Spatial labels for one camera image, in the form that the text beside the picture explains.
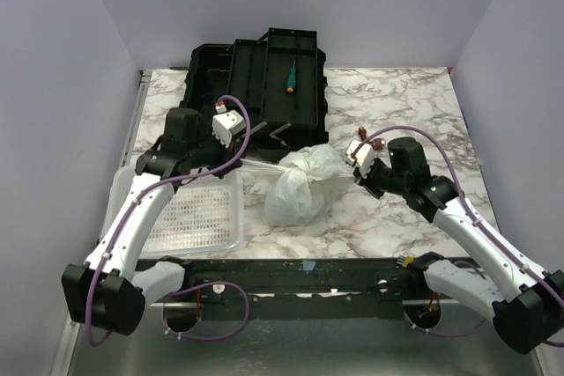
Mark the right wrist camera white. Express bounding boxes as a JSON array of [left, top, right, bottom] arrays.
[[345, 140, 376, 176]]

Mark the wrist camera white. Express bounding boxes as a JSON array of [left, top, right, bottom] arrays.
[[211, 101, 246, 148], [345, 140, 376, 176]]

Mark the white plastic bag lemon print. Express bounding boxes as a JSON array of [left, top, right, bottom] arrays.
[[243, 144, 353, 226]]

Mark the black plastic toolbox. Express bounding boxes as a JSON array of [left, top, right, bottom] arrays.
[[180, 28, 329, 161]]

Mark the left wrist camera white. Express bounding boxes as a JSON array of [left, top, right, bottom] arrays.
[[211, 101, 246, 148]]

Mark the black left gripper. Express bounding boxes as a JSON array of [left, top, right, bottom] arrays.
[[186, 126, 241, 179]]

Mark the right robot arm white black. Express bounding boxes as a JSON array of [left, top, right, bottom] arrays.
[[345, 136, 563, 354]]

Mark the white perforated plastic basket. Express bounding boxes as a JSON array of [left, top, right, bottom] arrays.
[[101, 166, 246, 258]]

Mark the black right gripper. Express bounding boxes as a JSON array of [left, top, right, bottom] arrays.
[[355, 155, 410, 199]]

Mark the brown pipe fitting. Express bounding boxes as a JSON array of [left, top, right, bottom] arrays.
[[358, 127, 387, 151]]

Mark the green handled screwdriver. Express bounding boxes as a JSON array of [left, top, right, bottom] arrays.
[[286, 55, 297, 93]]

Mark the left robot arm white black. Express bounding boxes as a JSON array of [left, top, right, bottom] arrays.
[[62, 95, 250, 346]]

